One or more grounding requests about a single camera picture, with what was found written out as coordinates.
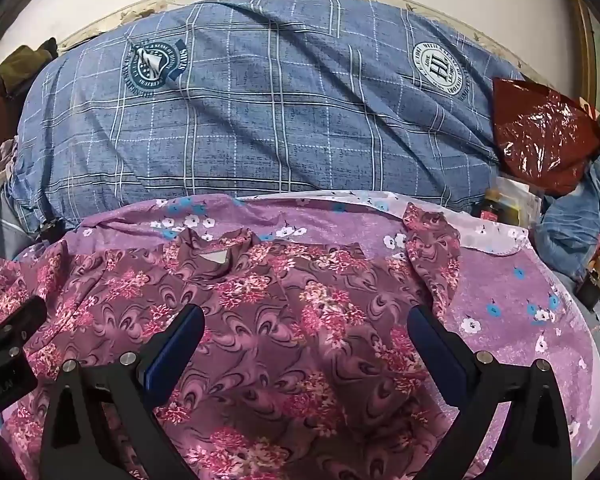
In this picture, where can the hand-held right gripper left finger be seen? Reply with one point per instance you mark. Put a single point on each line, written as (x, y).
(172, 355)

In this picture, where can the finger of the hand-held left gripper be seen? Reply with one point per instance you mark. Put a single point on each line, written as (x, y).
(22, 317)

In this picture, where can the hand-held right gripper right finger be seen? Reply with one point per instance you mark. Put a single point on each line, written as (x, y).
(437, 352)

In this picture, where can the mauve floral shirt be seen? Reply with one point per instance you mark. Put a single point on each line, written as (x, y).
(290, 340)

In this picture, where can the purple floral bedsheet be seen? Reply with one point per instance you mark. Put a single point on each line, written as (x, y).
(510, 365)

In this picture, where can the grey striped cloth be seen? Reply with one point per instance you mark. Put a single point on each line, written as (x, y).
(0, 222)

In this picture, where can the dark glass bottle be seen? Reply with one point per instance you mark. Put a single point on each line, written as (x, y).
(489, 206)

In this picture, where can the lavender cloth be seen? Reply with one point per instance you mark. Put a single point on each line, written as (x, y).
(6, 157)

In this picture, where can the dark small object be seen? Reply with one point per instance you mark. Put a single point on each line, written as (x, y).
(591, 287)

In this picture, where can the clear plastic package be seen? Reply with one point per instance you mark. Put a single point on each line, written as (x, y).
(525, 200)

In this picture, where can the blue denim garment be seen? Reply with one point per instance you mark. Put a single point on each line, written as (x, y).
(575, 220)

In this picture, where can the red plastic bag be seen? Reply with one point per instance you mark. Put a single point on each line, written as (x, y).
(535, 130)

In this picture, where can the olive green cloth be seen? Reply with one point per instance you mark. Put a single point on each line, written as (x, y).
(25, 62)

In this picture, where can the blue plaid quilt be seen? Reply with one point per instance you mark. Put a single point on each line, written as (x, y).
(280, 115)

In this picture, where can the gold picture frame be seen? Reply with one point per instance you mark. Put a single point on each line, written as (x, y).
(587, 50)

